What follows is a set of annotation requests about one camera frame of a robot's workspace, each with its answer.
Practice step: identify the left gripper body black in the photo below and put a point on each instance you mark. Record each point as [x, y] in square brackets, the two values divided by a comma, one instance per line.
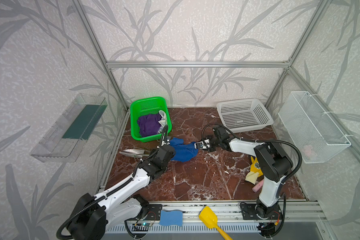
[163, 141]

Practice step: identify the blue towel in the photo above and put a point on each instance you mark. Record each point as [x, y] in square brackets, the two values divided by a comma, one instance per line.
[184, 152]

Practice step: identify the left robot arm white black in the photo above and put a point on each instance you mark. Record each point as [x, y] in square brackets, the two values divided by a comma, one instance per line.
[94, 215]

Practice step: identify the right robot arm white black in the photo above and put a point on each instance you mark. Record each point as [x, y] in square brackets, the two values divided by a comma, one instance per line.
[278, 160]

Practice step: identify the silver metal trowel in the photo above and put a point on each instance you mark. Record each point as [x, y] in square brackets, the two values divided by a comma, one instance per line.
[135, 153]

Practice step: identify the white plastic basket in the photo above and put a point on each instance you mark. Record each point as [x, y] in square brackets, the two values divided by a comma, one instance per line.
[244, 115]

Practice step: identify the purple towel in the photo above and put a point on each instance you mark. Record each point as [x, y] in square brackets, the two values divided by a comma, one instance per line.
[149, 124]

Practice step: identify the white light-blue towel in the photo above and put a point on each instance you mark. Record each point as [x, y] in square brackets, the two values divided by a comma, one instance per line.
[163, 121]

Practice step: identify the yellow packet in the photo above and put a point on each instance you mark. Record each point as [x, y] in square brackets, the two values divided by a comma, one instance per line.
[255, 166]

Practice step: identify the pale yellow cloth piece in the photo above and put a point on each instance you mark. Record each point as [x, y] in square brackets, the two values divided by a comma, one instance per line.
[252, 177]

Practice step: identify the green plastic basket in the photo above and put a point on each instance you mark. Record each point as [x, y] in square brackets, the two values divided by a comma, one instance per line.
[145, 107]

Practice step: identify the blue sponge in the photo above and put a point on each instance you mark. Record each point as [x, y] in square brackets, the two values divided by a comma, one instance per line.
[171, 218]

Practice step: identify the small circuit board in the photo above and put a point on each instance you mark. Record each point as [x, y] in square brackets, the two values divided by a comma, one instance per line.
[142, 226]

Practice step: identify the yellow plastic shovel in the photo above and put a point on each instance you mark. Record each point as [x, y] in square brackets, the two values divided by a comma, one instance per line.
[210, 219]

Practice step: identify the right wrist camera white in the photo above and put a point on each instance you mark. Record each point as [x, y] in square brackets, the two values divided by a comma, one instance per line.
[203, 145]

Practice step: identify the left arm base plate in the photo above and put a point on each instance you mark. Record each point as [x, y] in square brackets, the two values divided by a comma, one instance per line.
[151, 212]

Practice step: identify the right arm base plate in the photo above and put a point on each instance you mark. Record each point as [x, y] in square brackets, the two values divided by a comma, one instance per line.
[258, 211]

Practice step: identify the clear acrylic wall shelf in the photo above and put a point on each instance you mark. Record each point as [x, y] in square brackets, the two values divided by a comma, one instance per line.
[67, 137]

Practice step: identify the white wire wall basket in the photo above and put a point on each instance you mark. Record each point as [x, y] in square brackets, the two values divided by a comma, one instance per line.
[309, 124]

